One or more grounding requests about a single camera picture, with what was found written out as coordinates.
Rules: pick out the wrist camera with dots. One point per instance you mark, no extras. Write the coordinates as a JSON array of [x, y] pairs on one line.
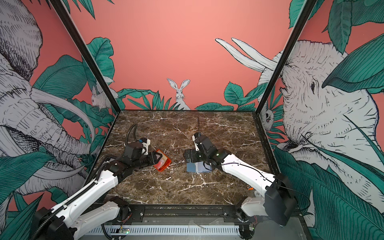
[[146, 143], [203, 144]]

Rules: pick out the black right corner frame post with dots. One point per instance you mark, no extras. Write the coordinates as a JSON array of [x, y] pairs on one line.
[[298, 27]]

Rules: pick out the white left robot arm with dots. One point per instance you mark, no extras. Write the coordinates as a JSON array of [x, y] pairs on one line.
[[69, 220]]

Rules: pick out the blue card holder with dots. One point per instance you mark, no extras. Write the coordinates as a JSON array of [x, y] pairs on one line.
[[198, 167]]

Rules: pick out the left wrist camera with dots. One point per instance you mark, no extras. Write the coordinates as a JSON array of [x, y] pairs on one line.
[[146, 143]]

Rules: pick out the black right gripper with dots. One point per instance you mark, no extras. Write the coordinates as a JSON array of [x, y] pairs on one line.
[[194, 153]]

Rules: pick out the white slotted cable duct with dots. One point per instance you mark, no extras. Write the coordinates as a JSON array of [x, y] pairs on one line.
[[180, 230]]

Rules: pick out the black left corner frame post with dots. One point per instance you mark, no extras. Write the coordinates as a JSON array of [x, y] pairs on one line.
[[65, 18]]

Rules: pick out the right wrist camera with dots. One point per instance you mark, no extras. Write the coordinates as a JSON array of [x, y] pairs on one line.
[[203, 144]]

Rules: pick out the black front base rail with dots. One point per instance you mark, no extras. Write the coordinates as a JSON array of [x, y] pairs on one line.
[[186, 211]]

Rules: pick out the black corner frame post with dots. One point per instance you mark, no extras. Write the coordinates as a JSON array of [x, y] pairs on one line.
[[298, 27], [65, 18]]

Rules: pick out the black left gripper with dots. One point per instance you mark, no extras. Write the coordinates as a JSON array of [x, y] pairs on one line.
[[153, 156]]

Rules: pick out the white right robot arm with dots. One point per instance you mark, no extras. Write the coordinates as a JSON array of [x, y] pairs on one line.
[[276, 198]]

